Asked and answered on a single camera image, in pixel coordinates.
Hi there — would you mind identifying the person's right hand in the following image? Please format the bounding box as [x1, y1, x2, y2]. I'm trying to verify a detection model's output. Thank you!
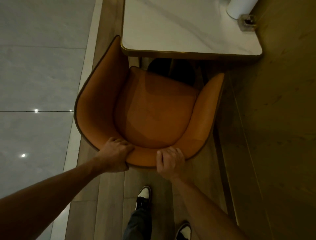
[156, 146, 187, 180]

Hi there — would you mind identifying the person's left hand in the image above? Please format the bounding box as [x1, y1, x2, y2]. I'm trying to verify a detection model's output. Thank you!
[96, 137, 135, 173]

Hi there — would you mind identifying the orange leather armchair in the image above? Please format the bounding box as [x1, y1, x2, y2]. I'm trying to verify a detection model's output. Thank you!
[74, 35, 225, 169]

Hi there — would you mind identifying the person's right forearm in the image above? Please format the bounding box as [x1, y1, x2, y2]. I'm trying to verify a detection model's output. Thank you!
[171, 173, 250, 240]

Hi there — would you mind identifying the person's left forearm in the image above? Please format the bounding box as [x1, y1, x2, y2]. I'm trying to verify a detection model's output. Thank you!
[0, 157, 105, 240]

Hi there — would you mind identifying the person's left shoe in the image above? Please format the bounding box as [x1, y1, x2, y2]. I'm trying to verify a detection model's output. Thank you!
[134, 186, 152, 211]

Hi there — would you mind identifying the person's shoe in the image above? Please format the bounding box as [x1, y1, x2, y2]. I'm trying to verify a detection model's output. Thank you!
[175, 221, 192, 240]
[134, 186, 152, 211]

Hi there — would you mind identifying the person's left trouser leg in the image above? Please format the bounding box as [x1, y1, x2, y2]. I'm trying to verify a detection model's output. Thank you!
[122, 207, 152, 240]

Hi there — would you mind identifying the person's right shoe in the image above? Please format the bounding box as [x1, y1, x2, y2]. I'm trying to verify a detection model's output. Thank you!
[175, 221, 192, 240]

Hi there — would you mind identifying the white marble table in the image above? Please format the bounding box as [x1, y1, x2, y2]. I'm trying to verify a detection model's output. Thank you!
[120, 0, 263, 61]

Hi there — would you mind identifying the clear glass ashtray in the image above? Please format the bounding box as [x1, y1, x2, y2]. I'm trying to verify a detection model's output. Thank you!
[237, 14, 257, 32]

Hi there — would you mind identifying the white cylindrical container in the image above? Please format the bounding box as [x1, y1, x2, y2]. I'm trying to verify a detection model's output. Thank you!
[226, 0, 258, 20]

